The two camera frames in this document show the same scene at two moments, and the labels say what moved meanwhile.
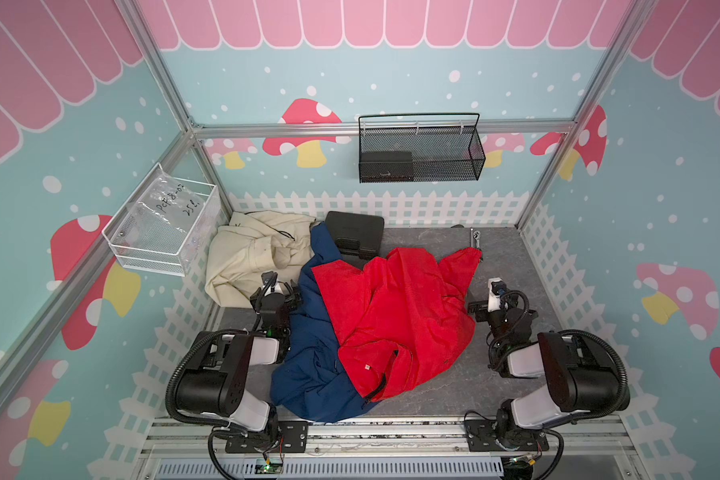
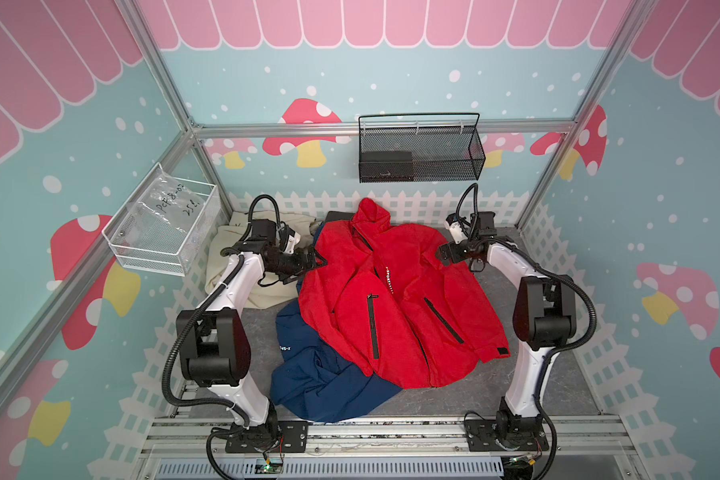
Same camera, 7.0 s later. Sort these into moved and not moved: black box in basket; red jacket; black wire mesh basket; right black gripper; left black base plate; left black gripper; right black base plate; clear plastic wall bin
Moved: left black gripper; red jacket; right black gripper
Not moved: left black base plate; clear plastic wall bin; black box in basket; right black base plate; black wire mesh basket
